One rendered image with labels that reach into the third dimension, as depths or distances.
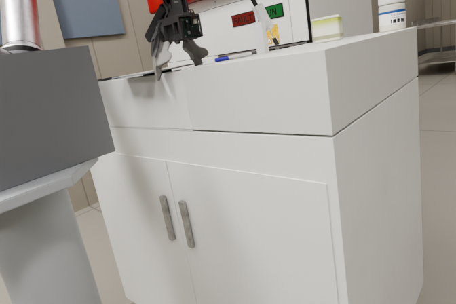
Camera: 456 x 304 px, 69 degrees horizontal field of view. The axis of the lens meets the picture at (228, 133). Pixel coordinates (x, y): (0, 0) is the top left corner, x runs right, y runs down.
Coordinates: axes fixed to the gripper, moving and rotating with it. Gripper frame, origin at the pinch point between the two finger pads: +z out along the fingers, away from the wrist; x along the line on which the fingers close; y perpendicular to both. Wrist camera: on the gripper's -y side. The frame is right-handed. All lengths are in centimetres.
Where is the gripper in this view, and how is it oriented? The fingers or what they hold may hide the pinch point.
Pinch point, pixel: (180, 76)
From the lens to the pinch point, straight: 86.1
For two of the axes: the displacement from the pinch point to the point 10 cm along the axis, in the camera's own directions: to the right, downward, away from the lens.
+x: 6.4, -2.9, 7.1
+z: 1.6, 9.6, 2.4
